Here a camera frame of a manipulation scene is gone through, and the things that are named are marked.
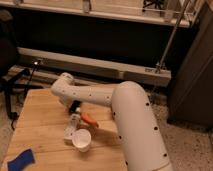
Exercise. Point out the blue sponge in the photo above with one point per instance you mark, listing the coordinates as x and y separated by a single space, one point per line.
24 159

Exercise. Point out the long white baseboard beam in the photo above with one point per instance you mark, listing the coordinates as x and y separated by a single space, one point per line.
97 67

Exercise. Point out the metal pole stand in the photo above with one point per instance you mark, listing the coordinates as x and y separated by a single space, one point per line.
159 65

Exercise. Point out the dark grey cabinet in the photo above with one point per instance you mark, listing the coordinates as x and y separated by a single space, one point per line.
190 98

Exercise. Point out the black red eraser box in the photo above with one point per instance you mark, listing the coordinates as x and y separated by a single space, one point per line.
74 106

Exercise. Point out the white paper cup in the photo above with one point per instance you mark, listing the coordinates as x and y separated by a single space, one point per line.
81 139

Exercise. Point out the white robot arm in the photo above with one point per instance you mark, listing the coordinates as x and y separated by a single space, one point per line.
138 130

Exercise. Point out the wooden upper shelf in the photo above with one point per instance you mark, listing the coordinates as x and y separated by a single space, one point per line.
163 12

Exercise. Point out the black office chair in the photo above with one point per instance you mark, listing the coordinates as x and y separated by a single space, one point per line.
9 56

